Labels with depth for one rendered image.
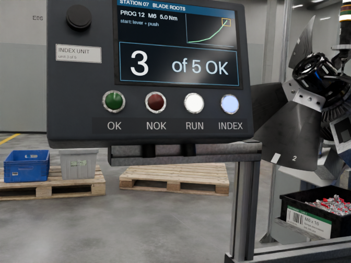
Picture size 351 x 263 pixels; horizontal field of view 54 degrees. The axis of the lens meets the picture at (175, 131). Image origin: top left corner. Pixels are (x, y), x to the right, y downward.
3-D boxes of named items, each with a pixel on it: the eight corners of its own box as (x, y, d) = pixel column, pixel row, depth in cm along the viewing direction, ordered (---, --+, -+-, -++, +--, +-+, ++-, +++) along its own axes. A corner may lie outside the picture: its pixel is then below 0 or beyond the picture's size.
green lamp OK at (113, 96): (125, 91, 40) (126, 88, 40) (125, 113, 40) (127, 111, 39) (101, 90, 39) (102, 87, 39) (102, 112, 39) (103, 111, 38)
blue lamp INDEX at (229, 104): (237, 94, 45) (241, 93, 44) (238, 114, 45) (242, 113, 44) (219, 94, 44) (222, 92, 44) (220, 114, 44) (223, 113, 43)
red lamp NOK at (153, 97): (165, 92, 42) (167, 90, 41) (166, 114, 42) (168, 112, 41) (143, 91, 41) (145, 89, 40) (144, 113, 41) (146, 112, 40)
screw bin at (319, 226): (328, 207, 98) (330, 184, 97) (390, 229, 84) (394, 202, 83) (277, 222, 86) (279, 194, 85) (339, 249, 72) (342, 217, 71)
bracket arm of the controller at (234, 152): (251, 157, 57) (252, 139, 57) (261, 160, 54) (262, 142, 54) (107, 162, 49) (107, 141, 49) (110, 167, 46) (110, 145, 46)
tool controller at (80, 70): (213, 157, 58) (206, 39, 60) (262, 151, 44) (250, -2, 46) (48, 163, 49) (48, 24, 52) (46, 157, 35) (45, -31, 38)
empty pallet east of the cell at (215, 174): (224, 173, 467) (225, 163, 465) (228, 196, 368) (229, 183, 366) (137, 168, 477) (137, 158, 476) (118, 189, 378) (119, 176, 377)
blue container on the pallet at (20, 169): (50, 167, 403) (50, 149, 400) (47, 181, 346) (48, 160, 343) (11, 169, 390) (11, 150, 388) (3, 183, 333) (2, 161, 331)
